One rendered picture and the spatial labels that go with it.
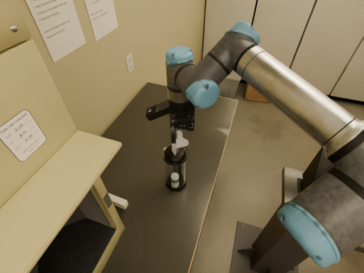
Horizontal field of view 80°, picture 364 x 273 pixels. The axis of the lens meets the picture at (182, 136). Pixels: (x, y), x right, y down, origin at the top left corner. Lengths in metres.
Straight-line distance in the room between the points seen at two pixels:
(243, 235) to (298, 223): 1.57
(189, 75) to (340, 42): 2.90
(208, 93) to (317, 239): 0.35
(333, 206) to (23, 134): 0.53
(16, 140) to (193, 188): 0.78
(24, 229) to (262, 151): 2.37
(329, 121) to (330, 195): 0.13
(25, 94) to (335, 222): 0.54
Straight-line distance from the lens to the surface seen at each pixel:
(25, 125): 0.45
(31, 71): 0.44
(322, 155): 1.03
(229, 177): 2.26
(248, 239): 2.01
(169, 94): 0.66
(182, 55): 0.59
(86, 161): 0.47
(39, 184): 0.47
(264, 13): 3.16
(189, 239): 0.96
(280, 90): 0.49
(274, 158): 2.56
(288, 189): 1.17
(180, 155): 0.86
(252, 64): 0.51
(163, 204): 1.02
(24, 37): 0.44
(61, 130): 0.51
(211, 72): 0.54
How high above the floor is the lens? 1.85
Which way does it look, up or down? 46 degrees down
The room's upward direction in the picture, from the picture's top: straight up
